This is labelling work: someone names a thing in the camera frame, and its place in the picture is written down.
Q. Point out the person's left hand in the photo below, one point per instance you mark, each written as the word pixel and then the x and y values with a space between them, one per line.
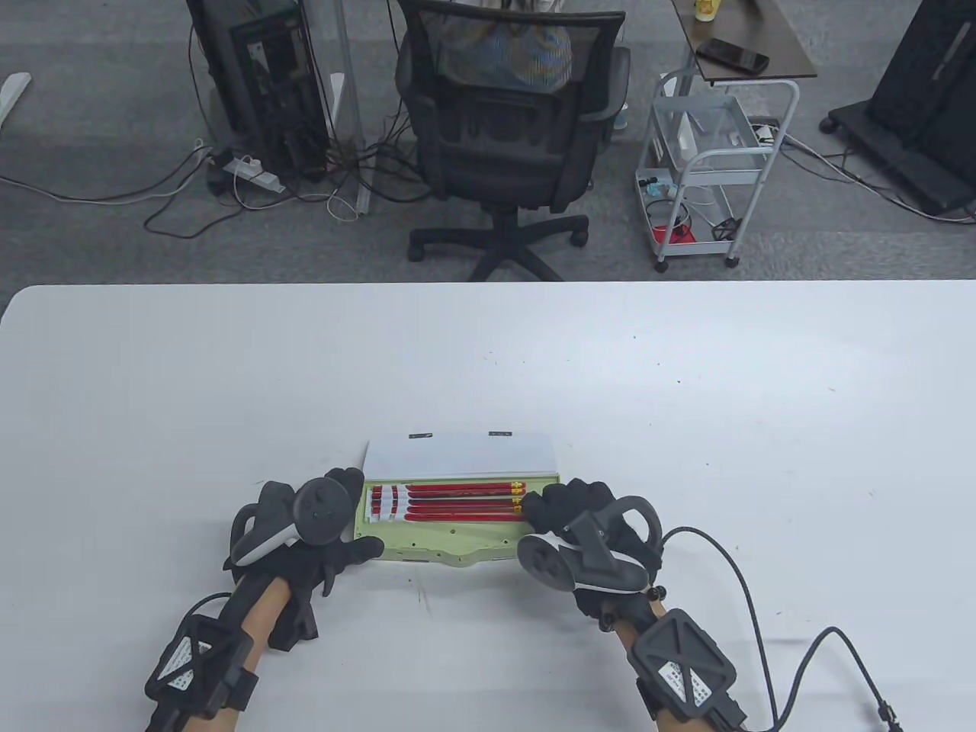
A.
pixel 305 564

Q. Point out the person's right hand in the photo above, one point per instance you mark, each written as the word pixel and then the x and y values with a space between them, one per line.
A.
pixel 572 499

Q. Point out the grey white hand controller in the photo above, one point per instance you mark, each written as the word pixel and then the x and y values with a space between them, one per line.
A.
pixel 320 511
pixel 610 572

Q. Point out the red wooden pencil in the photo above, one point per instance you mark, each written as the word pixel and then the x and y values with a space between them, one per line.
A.
pixel 457 485
pixel 457 493
pixel 457 508
pixel 457 517
pixel 457 501

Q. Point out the green multifunction pencil case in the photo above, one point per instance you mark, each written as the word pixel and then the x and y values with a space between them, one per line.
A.
pixel 457 541

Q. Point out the person's right forearm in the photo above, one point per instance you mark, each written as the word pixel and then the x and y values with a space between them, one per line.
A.
pixel 627 637

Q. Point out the person's left forearm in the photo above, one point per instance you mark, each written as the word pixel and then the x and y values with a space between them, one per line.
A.
pixel 267 610

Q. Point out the small red object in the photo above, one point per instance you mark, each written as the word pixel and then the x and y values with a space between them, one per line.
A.
pixel 675 235

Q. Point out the black mesh office chair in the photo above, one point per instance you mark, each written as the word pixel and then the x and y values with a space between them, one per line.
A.
pixel 503 152

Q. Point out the white utility cart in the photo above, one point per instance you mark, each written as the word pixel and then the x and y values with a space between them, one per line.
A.
pixel 717 158

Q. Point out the white power strip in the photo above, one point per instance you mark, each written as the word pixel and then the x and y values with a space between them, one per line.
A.
pixel 255 174

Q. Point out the white power adapter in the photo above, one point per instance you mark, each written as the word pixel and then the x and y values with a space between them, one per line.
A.
pixel 765 134

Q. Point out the black smartphone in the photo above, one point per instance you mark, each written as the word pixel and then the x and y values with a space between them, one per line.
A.
pixel 732 55

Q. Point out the black computer tower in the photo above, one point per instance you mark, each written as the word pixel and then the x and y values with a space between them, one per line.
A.
pixel 267 91

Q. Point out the brown side table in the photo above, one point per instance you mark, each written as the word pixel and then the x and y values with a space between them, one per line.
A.
pixel 762 30

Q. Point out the yellow cup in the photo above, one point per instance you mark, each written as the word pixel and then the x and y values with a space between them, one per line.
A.
pixel 707 9

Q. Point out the black wheeled stand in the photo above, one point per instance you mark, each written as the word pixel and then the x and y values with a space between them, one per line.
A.
pixel 923 91

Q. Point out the white flat bar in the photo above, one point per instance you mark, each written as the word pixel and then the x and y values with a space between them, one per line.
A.
pixel 14 91

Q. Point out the black left wrist camera module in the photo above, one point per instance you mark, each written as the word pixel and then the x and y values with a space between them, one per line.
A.
pixel 194 659

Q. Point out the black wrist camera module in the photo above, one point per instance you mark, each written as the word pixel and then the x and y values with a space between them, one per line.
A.
pixel 194 659
pixel 682 667

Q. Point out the black right wrist camera module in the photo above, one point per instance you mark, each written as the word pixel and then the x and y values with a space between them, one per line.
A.
pixel 682 667

